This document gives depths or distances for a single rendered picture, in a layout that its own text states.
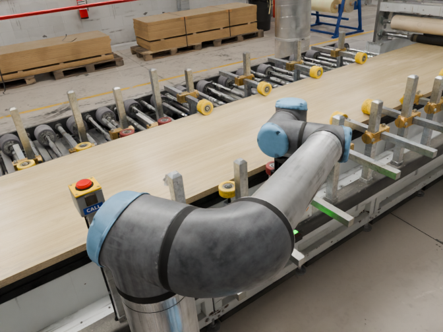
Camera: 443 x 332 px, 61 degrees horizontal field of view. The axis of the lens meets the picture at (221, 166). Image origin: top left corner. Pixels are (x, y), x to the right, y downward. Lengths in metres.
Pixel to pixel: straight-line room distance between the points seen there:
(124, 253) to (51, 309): 1.04
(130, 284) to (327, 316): 1.77
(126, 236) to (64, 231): 0.98
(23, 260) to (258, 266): 1.05
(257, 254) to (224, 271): 0.05
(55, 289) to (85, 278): 0.10
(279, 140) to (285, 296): 1.45
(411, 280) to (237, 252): 2.10
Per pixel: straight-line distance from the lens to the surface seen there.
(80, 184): 1.04
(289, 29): 5.30
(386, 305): 2.35
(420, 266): 2.62
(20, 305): 1.49
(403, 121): 2.00
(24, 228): 1.56
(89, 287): 1.53
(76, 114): 2.14
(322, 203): 1.50
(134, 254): 0.49
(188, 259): 0.45
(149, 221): 0.49
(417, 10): 3.72
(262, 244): 0.47
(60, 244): 1.42
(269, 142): 0.98
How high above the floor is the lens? 1.74
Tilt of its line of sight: 30 degrees down
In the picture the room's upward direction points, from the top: 5 degrees counter-clockwise
